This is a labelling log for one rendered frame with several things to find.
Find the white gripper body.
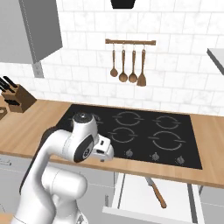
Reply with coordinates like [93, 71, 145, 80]
[92, 144, 116, 164]

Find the white open drawer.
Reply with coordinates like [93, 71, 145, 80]
[101, 171, 206, 224]

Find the brown wooden knife block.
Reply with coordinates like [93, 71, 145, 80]
[1, 83, 38, 114]

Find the black hob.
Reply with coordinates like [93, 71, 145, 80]
[55, 103, 203, 171]

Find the wooden spatula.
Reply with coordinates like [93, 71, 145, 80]
[136, 48, 148, 88]

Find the small wooden spoon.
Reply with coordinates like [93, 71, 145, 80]
[109, 48, 119, 78]

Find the black range hood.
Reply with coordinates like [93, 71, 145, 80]
[110, 0, 137, 10]

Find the wooden-handled knife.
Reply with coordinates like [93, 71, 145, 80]
[146, 177, 168, 209]

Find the black-handled knife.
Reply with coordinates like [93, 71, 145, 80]
[3, 75, 18, 89]
[3, 98, 22, 107]
[0, 77, 14, 94]

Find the grey wall socket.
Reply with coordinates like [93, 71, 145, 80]
[32, 61, 45, 79]

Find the wooden utensil rail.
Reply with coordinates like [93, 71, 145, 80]
[105, 38, 157, 46]

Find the grey wall cupboard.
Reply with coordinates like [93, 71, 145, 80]
[0, 0, 64, 65]
[206, 47, 224, 76]

